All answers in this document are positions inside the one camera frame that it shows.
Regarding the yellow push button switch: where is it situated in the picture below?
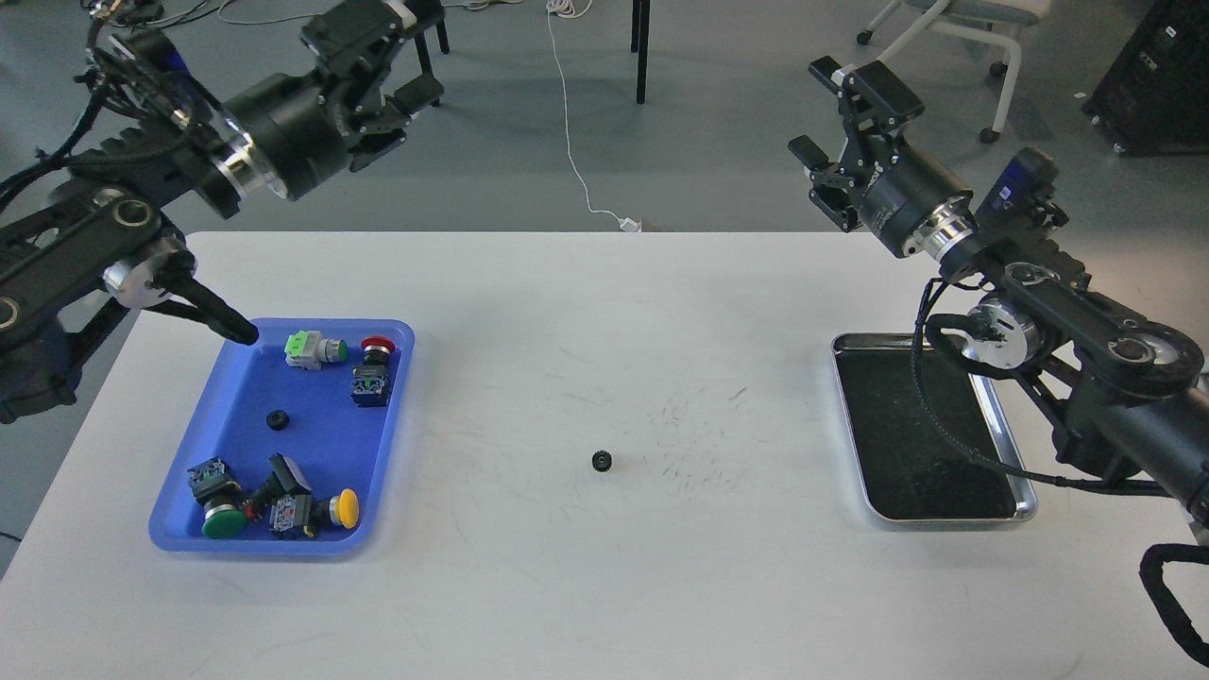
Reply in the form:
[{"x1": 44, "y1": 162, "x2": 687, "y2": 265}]
[{"x1": 266, "y1": 489, "x2": 360, "y2": 538}]

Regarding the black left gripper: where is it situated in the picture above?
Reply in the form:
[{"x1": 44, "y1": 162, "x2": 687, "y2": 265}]
[{"x1": 212, "y1": 1, "x2": 445, "y2": 201}]

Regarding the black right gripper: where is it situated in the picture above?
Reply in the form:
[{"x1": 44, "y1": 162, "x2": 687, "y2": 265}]
[{"x1": 789, "y1": 56, "x2": 972, "y2": 259}]

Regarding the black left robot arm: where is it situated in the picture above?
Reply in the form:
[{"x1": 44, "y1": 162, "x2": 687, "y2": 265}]
[{"x1": 1, "y1": 1, "x2": 445, "y2": 423}]

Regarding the silver metal tray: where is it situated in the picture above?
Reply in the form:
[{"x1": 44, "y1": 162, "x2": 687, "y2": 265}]
[{"x1": 831, "y1": 332, "x2": 1039, "y2": 528}]

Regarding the white cable on floor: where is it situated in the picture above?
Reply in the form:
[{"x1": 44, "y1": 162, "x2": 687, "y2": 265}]
[{"x1": 546, "y1": 0, "x2": 626, "y2": 227}]

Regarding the black equipment case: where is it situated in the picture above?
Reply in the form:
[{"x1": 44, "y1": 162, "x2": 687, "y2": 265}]
[{"x1": 1082, "y1": 1, "x2": 1208, "y2": 159}]

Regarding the black selector switch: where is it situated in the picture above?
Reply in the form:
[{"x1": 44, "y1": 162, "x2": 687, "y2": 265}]
[{"x1": 245, "y1": 453, "x2": 314, "y2": 521}]

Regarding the green push button switch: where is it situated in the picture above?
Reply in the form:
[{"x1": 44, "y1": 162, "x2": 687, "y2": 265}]
[{"x1": 283, "y1": 329, "x2": 349, "y2": 370}]

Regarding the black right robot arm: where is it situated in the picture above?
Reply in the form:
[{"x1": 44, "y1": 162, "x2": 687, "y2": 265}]
[{"x1": 789, "y1": 56, "x2": 1208, "y2": 528}]

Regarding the large green mushroom button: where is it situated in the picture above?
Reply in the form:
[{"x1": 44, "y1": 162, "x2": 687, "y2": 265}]
[{"x1": 187, "y1": 457, "x2": 247, "y2": 538}]

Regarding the white office chair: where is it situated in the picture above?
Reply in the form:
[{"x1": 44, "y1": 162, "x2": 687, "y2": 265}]
[{"x1": 837, "y1": 0, "x2": 1051, "y2": 145}]

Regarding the black bevel gear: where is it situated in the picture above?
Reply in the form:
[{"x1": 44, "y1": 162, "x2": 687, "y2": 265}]
[{"x1": 590, "y1": 450, "x2": 614, "y2": 472}]

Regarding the red emergency stop button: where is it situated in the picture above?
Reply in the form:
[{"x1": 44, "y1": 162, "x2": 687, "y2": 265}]
[{"x1": 349, "y1": 335, "x2": 397, "y2": 408}]

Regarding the black cable on floor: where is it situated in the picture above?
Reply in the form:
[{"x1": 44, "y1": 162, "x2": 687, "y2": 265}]
[{"x1": 80, "y1": 0, "x2": 220, "y2": 29}]

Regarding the blue plastic tray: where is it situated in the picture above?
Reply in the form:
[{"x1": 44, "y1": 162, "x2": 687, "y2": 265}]
[{"x1": 147, "y1": 317, "x2": 416, "y2": 558}]

